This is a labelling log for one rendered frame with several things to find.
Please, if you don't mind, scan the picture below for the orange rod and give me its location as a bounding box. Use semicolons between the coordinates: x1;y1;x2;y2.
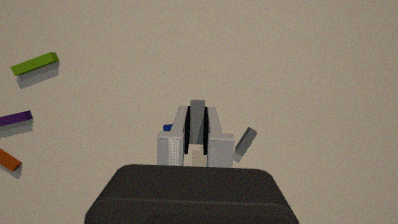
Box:
0;149;22;172

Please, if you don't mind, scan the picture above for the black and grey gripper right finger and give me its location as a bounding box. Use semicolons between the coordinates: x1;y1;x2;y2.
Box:
203;107;235;168

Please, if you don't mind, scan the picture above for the grey rectangular block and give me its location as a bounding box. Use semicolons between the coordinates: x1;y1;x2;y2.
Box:
189;100;205;145
236;127;257;154

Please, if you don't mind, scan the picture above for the purple rod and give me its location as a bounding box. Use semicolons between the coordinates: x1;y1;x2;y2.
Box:
0;111;33;126

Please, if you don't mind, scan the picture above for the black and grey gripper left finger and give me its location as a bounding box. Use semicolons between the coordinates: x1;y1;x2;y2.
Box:
157;106;190;166

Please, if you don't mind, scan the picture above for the small blue block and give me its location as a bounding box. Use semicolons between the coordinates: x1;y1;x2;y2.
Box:
163;124;173;131

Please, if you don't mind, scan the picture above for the lime green rod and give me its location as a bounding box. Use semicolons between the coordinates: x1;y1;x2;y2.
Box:
11;52;59;76

